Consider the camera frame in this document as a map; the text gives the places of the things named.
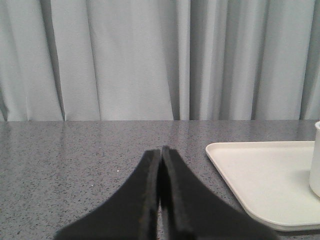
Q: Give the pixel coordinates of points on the white smiley mug black handle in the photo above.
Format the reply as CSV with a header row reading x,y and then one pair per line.
x,y
314,178

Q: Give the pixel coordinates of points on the grey-white curtain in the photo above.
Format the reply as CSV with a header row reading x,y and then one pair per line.
x,y
81,60

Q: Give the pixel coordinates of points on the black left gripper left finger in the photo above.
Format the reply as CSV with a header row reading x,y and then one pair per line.
x,y
131,213

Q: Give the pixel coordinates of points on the cream rectangular tray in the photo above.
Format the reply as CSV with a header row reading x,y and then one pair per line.
x,y
270,179

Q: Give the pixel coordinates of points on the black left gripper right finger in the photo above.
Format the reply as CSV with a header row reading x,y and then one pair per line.
x,y
192,212

